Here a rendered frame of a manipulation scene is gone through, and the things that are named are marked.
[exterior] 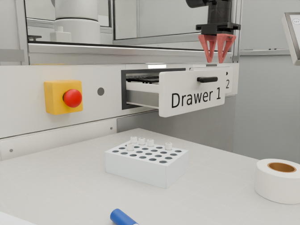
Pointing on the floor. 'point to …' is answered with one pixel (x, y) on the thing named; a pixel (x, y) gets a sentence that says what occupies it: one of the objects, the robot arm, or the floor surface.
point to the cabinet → (228, 127)
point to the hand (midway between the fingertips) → (215, 60)
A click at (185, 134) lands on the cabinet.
